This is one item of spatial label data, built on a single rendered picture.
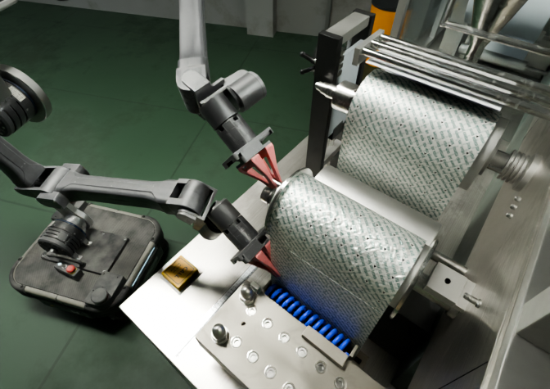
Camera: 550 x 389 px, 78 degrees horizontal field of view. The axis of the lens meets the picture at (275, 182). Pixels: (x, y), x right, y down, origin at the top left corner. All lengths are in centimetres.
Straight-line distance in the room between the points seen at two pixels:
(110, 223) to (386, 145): 164
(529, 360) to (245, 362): 51
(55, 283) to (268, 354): 139
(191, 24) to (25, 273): 158
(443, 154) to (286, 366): 49
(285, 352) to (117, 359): 131
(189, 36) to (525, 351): 74
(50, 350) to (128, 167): 123
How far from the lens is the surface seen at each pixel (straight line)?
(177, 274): 97
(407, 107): 66
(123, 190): 81
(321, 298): 71
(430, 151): 65
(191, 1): 90
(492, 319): 43
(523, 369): 37
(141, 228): 196
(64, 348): 209
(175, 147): 271
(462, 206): 124
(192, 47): 77
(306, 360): 76
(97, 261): 191
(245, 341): 76
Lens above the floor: 176
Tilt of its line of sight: 49 degrees down
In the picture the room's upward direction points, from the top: straight up
